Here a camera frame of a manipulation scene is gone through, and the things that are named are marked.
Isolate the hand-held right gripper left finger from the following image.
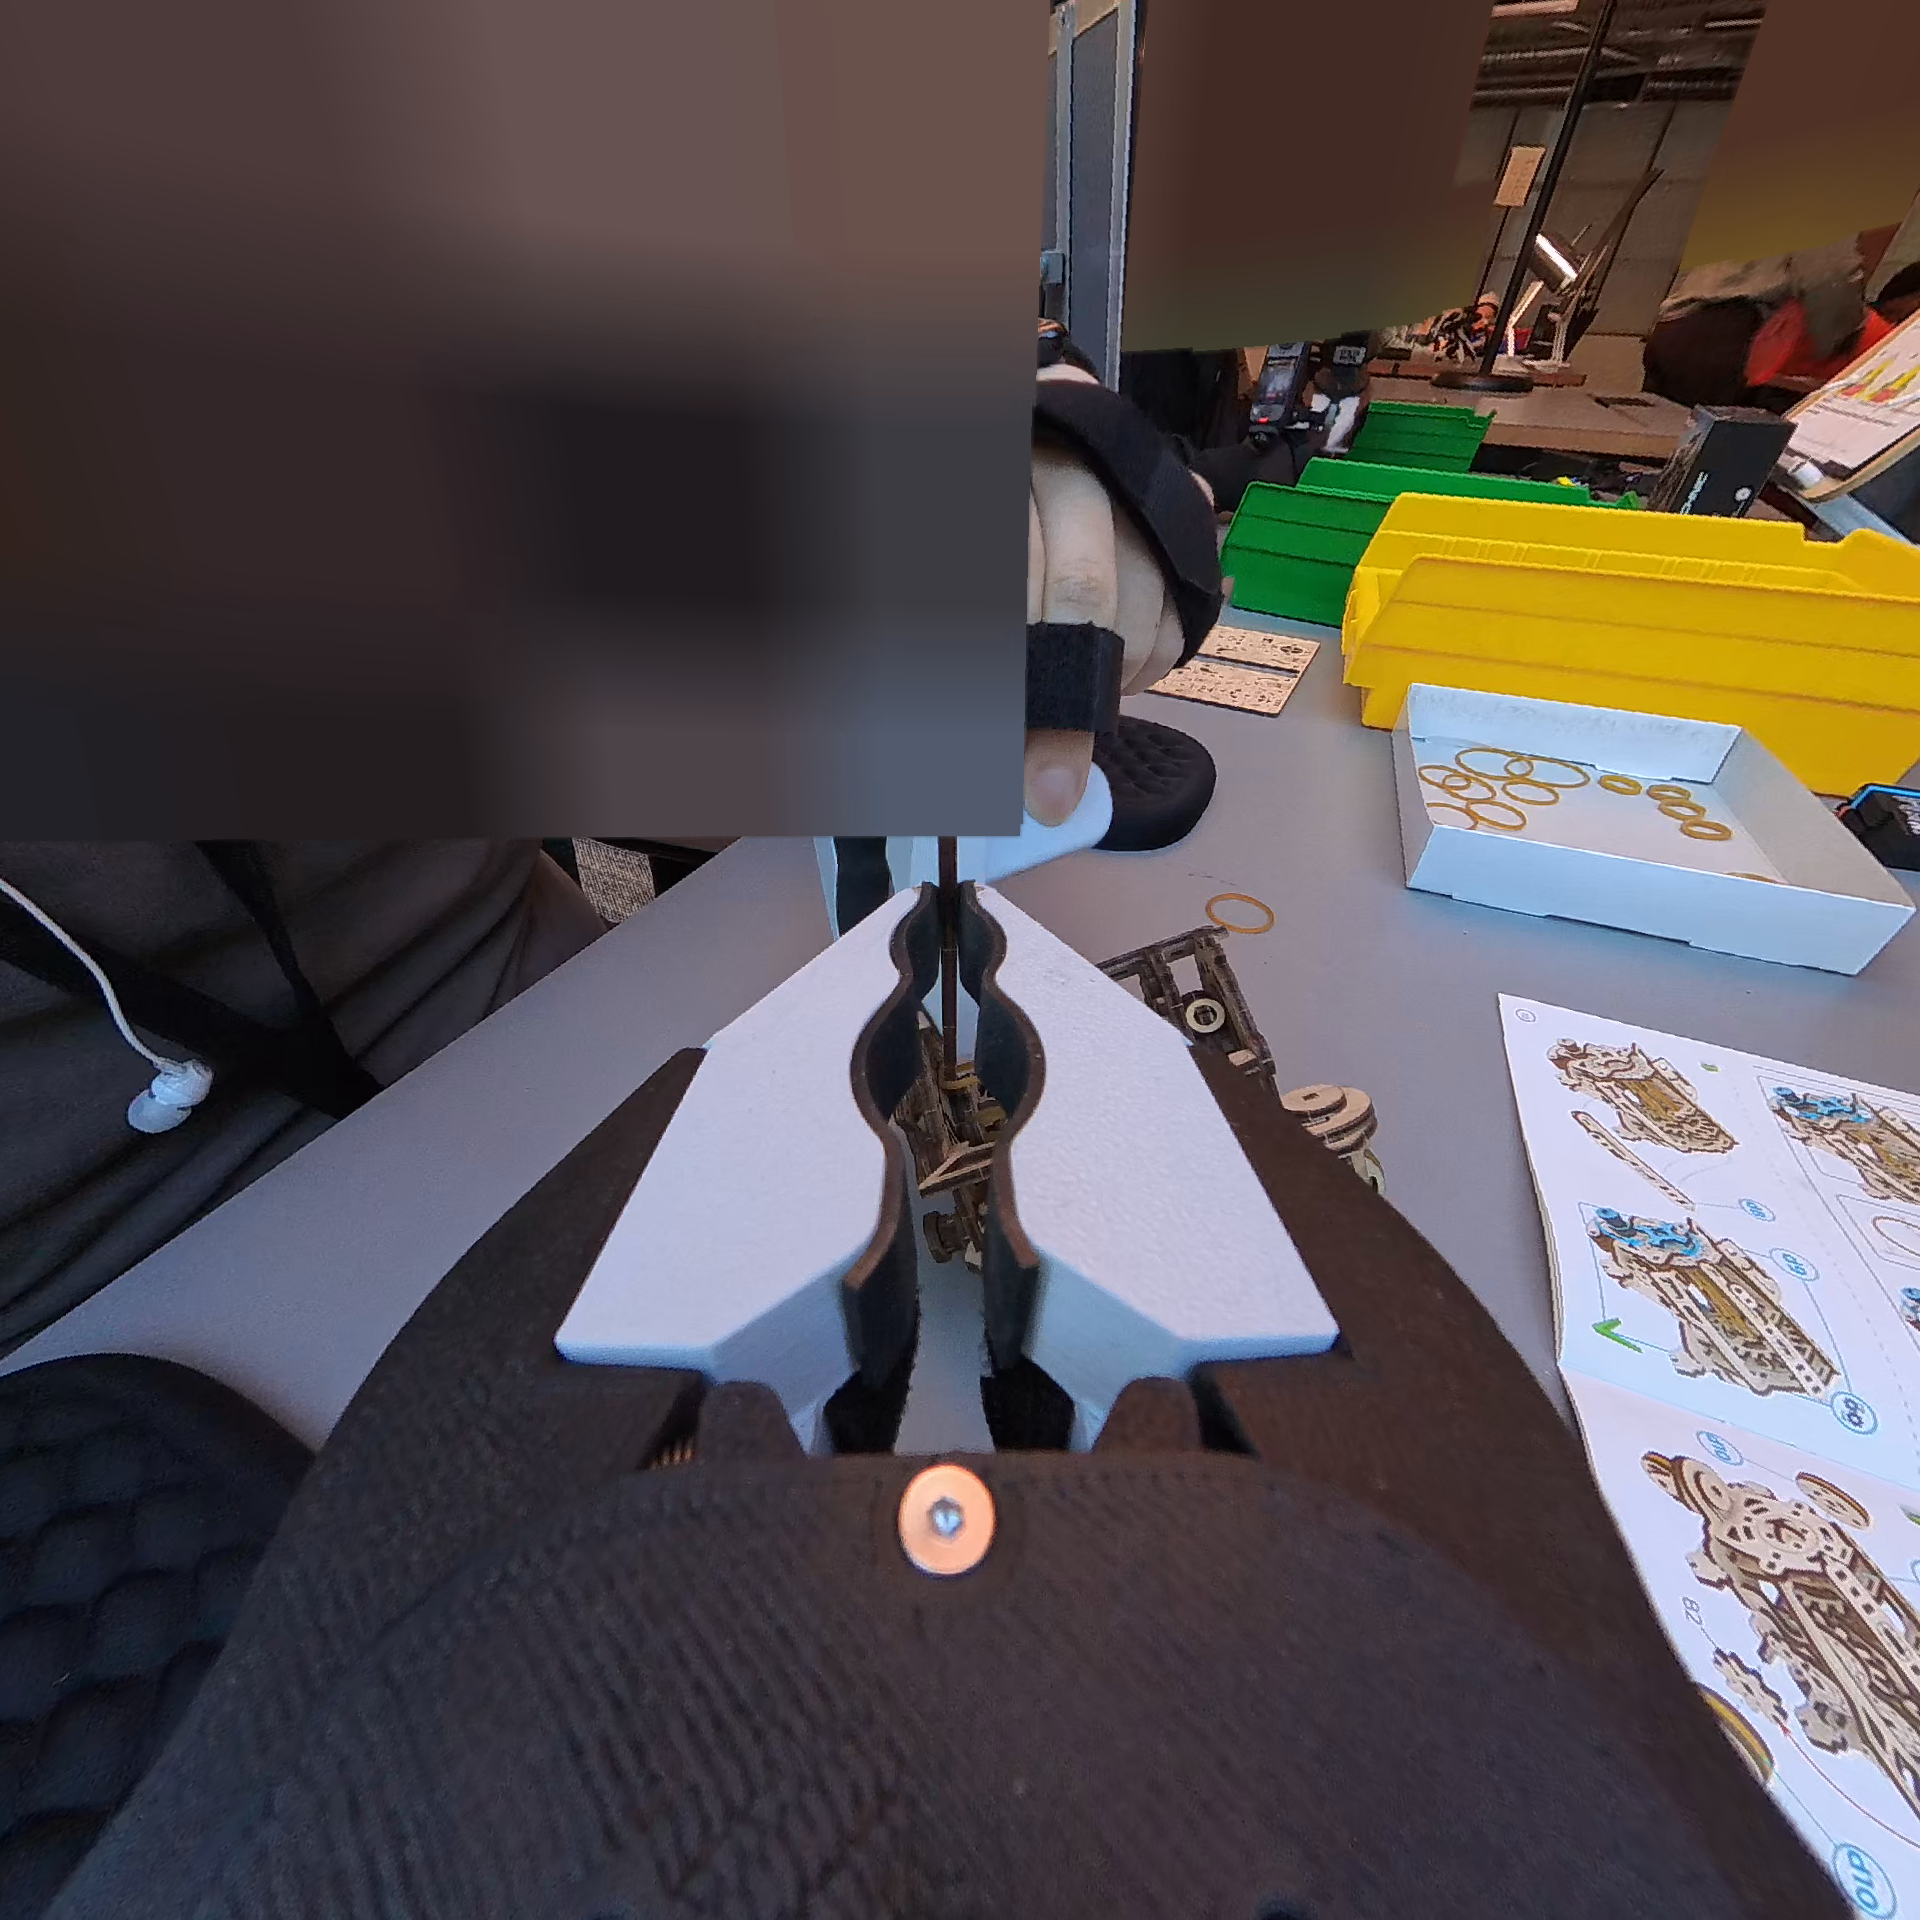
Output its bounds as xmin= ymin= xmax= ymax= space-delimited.
xmin=556 ymin=884 xmax=924 ymax=1453

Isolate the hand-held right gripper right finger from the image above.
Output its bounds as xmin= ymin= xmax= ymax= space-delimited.
xmin=976 ymin=884 xmax=1341 ymax=1453

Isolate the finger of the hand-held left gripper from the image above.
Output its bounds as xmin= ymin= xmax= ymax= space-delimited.
xmin=817 ymin=834 xmax=894 ymax=938
xmin=888 ymin=834 xmax=1032 ymax=904

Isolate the wooden model vehicle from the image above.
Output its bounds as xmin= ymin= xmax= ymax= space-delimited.
xmin=897 ymin=928 xmax=1386 ymax=1272

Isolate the person's left hand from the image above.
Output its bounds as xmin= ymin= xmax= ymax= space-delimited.
xmin=1027 ymin=367 xmax=1226 ymax=828

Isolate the black honeycomb pad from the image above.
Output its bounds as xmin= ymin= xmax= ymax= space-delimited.
xmin=1093 ymin=714 xmax=1220 ymax=855
xmin=0 ymin=1352 xmax=318 ymax=1920

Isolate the green plastic bin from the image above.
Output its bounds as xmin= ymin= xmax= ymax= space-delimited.
xmin=1296 ymin=457 xmax=1593 ymax=508
xmin=1352 ymin=399 xmax=1496 ymax=473
xmin=1222 ymin=481 xmax=1396 ymax=628

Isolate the person's dark hoodie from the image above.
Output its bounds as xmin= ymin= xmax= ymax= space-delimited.
xmin=0 ymin=839 xmax=608 ymax=1352

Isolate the pile of tan rubber bands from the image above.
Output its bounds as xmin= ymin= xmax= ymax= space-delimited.
xmin=1417 ymin=745 xmax=1736 ymax=840

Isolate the white cardboard tray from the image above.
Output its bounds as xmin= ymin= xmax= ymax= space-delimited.
xmin=1392 ymin=680 xmax=1920 ymax=975

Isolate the assembly instruction booklet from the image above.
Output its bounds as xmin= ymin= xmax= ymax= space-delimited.
xmin=1498 ymin=989 xmax=1920 ymax=1920

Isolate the black desk lamp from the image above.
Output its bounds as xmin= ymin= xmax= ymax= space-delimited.
xmin=1430 ymin=0 xmax=1624 ymax=396

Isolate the grey partition panel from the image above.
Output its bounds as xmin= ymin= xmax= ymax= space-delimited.
xmin=1046 ymin=0 xmax=1142 ymax=396

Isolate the background wooden table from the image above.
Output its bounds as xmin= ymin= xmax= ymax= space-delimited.
xmin=1371 ymin=328 xmax=1705 ymax=463

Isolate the black cardboard box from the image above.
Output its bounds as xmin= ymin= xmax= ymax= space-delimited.
xmin=1648 ymin=405 xmax=1797 ymax=519

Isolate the black device with blue trim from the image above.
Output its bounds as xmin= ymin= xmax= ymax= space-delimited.
xmin=1838 ymin=780 xmax=1920 ymax=872

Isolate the wooden clipboard with chart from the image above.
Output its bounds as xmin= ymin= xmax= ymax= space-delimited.
xmin=1786 ymin=311 xmax=1920 ymax=505

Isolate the black lanyard strap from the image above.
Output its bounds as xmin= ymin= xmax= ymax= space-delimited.
xmin=0 ymin=839 xmax=385 ymax=1119

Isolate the white earbud with cable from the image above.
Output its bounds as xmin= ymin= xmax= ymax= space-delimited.
xmin=0 ymin=877 xmax=214 ymax=1134

